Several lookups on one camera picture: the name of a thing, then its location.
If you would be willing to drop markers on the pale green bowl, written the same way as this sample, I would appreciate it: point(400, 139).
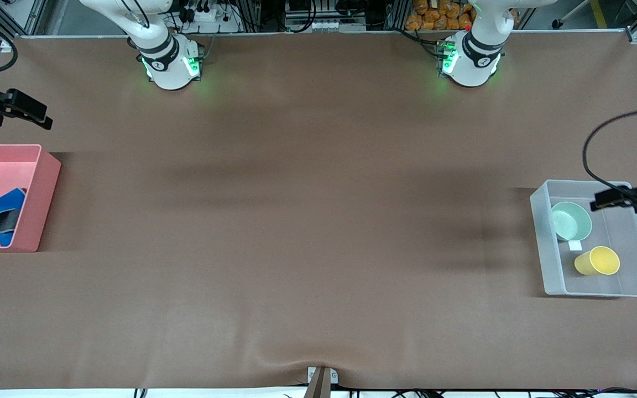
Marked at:
point(570, 221)

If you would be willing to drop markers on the yellow cup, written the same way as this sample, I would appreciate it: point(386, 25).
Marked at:
point(600, 261)

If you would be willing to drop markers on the blue and grey cloth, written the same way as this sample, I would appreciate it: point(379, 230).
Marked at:
point(3, 213)

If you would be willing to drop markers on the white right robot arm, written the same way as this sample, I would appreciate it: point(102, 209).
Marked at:
point(169, 69)

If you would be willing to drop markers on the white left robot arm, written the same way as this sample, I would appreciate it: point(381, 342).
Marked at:
point(470, 66)

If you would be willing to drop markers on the white paper label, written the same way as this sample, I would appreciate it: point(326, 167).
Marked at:
point(574, 246)

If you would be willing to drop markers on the clear plastic bin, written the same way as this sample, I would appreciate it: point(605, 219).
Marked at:
point(633, 265)

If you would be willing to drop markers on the pink plastic bin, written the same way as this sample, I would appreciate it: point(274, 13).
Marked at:
point(42, 210)

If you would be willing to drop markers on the white trolley leg with castor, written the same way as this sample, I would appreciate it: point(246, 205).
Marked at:
point(564, 16)

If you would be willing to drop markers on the white power strip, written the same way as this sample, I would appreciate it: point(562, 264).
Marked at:
point(202, 15)

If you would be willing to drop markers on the orange snack bags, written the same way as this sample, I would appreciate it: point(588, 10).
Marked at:
point(440, 15)

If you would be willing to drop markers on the white terminal block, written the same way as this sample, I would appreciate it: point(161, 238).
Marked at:
point(329, 25)

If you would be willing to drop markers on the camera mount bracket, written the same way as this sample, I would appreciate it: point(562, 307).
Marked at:
point(321, 381)

